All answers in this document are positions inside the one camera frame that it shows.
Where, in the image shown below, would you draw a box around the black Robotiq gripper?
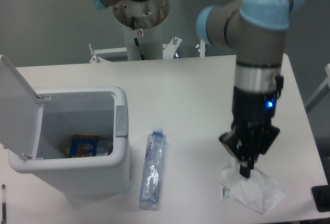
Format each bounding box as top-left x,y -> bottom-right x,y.
219,75 -> 284,179

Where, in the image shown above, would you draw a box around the white plastic wrapper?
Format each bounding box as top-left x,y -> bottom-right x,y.
219,158 -> 286,215

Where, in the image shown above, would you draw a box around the clear crushed plastic water bottle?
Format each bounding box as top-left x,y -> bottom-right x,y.
139,127 -> 167,210

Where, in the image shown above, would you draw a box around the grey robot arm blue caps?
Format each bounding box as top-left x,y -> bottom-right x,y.
92,0 -> 305,178

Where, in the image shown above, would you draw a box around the white trash can open lid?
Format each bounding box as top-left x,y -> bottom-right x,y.
1,55 -> 130,195

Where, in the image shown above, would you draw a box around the black device at table corner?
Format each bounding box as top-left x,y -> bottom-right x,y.
311,185 -> 329,213

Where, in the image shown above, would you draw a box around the blue orange snack packet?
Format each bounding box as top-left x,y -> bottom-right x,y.
66,134 -> 113,158

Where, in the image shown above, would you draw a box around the slotted strip at left edge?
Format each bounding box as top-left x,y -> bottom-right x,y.
1,184 -> 7,224

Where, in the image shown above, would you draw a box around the white right pedestal bracket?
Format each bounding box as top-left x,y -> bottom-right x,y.
195,39 -> 207,57

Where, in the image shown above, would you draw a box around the white pedestal bracket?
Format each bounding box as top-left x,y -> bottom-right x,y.
195,39 -> 207,57
163,37 -> 182,59
89,43 -> 128,63

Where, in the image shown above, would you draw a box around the white middle pedestal bracket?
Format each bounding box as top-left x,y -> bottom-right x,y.
163,37 -> 182,59

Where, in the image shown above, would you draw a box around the white left pedestal bracket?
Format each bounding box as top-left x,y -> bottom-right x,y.
89,43 -> 128,63

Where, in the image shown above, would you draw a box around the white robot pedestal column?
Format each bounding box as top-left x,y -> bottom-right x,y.
113,0 -> 170,61

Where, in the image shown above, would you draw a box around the black cable on pedestal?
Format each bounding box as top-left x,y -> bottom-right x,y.
131,16 -> 146,61

